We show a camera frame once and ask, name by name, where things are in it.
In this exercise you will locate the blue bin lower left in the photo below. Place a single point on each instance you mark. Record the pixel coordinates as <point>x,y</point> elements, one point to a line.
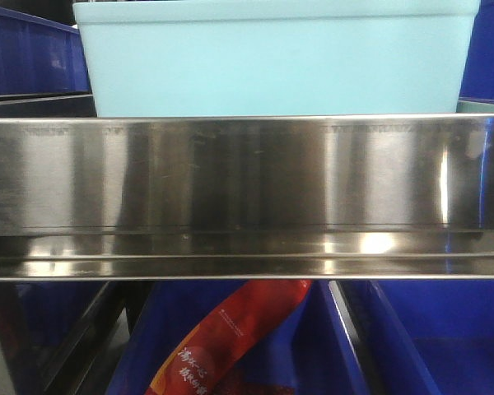
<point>52,308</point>

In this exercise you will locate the stainless steel shelf rail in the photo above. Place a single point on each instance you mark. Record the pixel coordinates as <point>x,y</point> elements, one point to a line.
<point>341,197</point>

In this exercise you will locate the blue bin upper left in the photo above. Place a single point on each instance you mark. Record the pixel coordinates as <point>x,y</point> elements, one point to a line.
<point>39,56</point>

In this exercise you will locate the blue bin lower middle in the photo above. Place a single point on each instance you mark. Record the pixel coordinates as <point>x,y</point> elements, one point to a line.
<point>308,354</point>

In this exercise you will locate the light blue plastic bin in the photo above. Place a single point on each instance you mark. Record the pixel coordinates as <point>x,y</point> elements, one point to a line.
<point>275,58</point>

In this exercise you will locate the red snack package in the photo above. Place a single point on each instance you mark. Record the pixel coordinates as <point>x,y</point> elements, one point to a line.
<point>207,353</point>

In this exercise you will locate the blue bin upper right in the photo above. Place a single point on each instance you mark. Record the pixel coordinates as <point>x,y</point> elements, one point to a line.
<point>478,79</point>

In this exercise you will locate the blue bin lower right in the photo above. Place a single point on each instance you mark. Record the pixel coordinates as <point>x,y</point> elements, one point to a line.
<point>428,337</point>

